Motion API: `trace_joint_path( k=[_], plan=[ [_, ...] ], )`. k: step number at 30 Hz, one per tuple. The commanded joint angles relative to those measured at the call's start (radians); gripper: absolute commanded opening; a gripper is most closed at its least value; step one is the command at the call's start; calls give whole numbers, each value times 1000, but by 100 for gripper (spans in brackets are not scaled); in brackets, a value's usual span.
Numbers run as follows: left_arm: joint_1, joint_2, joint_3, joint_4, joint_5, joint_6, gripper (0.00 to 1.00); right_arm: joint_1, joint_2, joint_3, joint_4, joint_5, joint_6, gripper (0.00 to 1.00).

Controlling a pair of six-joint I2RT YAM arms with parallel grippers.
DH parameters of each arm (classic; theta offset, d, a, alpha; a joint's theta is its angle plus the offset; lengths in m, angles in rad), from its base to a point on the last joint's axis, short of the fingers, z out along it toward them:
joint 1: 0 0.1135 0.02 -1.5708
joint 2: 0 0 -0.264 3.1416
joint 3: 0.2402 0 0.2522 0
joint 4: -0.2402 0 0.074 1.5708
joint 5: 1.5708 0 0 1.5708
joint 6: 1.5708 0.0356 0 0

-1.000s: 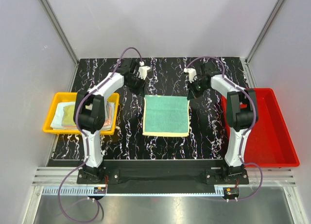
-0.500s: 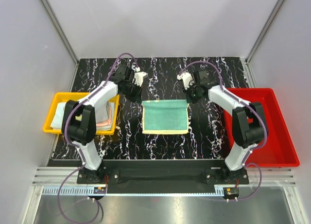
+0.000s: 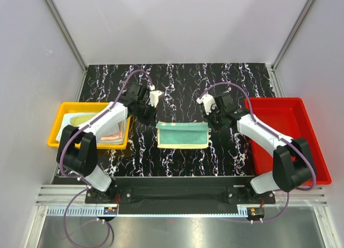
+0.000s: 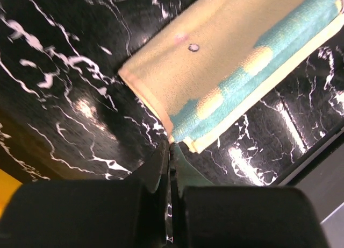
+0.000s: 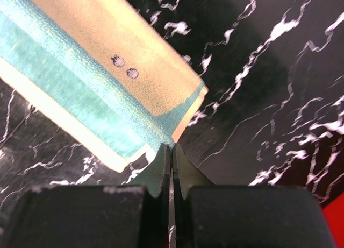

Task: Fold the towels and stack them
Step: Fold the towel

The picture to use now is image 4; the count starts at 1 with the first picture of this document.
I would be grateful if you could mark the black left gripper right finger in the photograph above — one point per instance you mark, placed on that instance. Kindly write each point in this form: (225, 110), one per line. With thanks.
(206, 215)

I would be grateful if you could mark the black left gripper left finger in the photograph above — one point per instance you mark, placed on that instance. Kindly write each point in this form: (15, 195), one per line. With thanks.
(92, 213)

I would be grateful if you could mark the yellow plastic tray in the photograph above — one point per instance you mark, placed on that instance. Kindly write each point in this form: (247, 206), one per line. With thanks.
(8, 186)

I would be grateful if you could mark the green yellow towel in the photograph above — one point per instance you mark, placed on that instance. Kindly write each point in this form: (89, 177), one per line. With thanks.
(218, 57)

